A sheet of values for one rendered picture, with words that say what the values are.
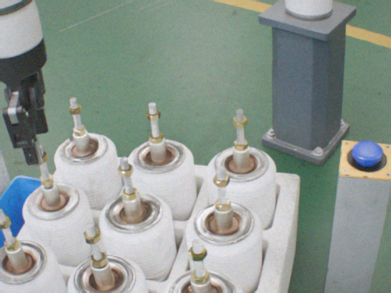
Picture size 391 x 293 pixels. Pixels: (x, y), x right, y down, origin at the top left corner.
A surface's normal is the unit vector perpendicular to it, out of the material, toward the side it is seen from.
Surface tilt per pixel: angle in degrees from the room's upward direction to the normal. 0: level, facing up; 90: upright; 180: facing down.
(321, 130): 90
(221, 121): 0
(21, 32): 88
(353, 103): 0
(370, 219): 90
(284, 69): 90
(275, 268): 0
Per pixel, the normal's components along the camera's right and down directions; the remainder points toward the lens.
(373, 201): -0.24, 0.60
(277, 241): -0.07, -0.80
